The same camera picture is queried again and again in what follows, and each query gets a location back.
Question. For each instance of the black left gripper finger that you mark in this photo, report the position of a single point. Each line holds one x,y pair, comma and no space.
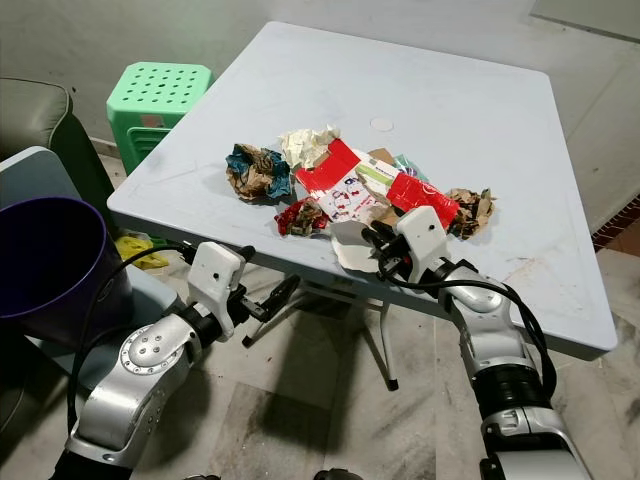
278,298

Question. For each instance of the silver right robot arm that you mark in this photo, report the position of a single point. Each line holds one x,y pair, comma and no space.
495,340

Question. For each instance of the purple rubbish bin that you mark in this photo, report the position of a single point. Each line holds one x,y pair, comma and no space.
50,270

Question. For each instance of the white paper plate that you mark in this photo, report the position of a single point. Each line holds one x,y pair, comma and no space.
350,248

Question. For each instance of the flat red packet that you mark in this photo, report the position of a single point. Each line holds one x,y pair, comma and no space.
420,192

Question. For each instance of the green white small box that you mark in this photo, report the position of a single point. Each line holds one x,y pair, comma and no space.
378,177

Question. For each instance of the small teal wrapper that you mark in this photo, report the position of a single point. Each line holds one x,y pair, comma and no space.
407,165

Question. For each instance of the brown cardboard piece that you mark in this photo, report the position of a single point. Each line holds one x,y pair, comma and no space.
380,156

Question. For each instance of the small crumpled red wrapper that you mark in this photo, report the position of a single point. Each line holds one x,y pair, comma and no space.
300,217

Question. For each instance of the grey metal table leg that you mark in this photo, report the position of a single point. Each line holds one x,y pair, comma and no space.
386,350

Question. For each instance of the red white carton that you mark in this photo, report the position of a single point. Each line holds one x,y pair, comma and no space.
328,168

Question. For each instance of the round white table cap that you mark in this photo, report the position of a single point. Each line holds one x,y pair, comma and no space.
381,124

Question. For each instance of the crumpled cream paper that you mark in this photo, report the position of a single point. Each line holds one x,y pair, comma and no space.
305,147

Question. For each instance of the yellow crumpled bag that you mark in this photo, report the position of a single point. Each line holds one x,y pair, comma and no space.
140,250

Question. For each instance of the crumpled teal brown paper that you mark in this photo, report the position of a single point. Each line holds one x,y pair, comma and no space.
255,172

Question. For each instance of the green plastic stool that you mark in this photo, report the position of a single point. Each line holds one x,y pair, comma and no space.
160,95

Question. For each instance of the grey blue chair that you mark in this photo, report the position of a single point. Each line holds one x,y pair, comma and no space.
30,170

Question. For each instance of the dark green armchair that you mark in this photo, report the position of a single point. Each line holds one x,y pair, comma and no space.
35,110

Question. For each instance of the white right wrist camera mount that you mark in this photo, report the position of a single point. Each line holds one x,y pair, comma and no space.
425,238

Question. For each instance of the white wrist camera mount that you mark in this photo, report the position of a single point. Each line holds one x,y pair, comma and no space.
425,238
216,275

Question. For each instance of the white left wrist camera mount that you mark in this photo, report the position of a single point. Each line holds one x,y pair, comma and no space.
216,275

